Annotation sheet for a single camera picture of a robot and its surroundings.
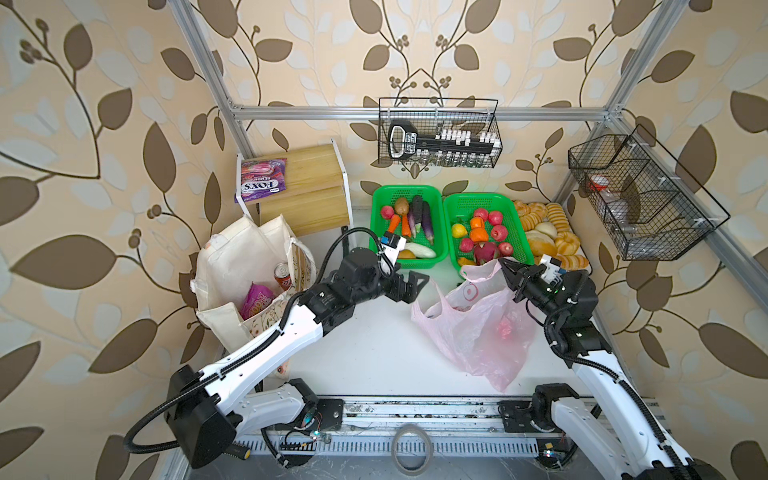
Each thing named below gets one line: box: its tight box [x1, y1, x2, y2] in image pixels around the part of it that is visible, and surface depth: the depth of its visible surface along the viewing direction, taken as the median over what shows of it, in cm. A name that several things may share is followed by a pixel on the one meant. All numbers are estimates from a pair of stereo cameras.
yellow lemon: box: [452, 223, 468, 238], surface depth 110 cm
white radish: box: [404, 242, 436, 258], surface depth 104 cm
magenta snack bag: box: [240, 281, 275, 320], surface depth 82 cm
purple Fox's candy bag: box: [234, 158, 288, 203], surface depth 82 cm
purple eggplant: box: [422, 200, 434, 246], surface depth 114 cm
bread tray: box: [514, 200, 593, 273], surface depth 107 cm
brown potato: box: [395, 197, 409, 216], surface depth 117 cm
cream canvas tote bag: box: [191, 214, 317, 350], surface depth 80 cm
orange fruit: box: [470, 217, 488, 242], surface depth 110 cm
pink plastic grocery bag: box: [412, 258, 538, 391], surface depth 78 cm
